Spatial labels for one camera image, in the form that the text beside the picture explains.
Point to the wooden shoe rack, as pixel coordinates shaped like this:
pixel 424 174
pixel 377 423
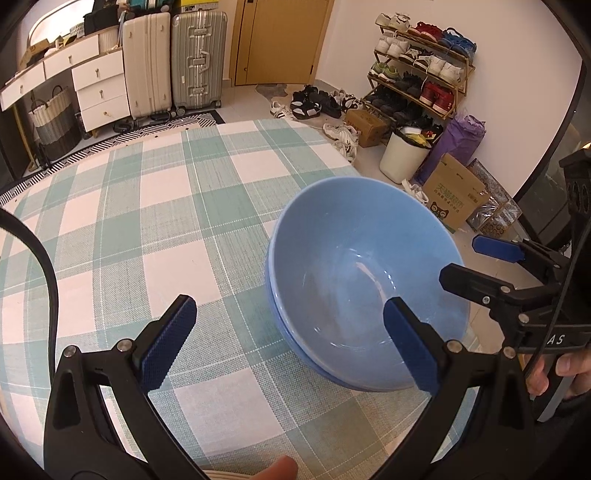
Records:
pixel 464 74

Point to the purple bag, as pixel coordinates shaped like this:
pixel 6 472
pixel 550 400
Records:
pixel 455 143

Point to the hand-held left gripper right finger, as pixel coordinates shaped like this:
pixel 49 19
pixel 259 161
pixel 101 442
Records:
pixel 411 346

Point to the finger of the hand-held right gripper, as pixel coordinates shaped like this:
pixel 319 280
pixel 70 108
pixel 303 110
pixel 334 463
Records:
pixel 471 281
pixel 498 247

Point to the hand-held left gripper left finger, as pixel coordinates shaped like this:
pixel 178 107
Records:
pixel 168 341

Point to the person's right hand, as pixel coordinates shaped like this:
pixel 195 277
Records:
pixel 577 369

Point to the small brown cardboard box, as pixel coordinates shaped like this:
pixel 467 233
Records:
pixel 364 129

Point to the white suitcase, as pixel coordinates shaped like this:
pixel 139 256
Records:
pixel 147 69

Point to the teal suitcase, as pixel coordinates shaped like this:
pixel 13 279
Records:
pixel 152 4

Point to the person's left hand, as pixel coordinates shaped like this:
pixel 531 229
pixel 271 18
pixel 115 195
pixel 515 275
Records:
pixel 277 468

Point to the yellow black shoe box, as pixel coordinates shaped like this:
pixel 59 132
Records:
pixel 198 4

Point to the tan wooden door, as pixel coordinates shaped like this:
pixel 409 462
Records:
pixel 281 41

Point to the white ribbed container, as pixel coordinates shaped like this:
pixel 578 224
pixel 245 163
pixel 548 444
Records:
pixel 78 29

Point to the shoe rack with shoes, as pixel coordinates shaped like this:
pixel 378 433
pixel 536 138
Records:
pixel 429 69

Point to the white framed mirror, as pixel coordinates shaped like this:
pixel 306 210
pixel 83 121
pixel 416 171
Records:
pixel 60 23

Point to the white trash bin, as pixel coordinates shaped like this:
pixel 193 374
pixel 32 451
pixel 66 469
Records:
pixel 401 159

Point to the cat print cardboard box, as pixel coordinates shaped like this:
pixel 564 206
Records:
pixel 455 194

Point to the patterned plastic bag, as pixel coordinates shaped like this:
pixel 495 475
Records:
pixel 496 207

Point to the silver suitcase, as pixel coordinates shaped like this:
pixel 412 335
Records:
pixel 198 64

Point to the white dressing table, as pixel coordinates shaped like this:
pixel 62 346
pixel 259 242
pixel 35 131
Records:
pixel 99 92

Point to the woven grey white basket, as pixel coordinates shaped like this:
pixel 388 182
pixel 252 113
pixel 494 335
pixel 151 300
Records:
pixel 55 124

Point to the small open cardboard box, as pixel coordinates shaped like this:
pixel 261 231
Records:
pixel 36 51

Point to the scattered assorted sneakers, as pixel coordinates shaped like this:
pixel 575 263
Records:
pixel 314 106

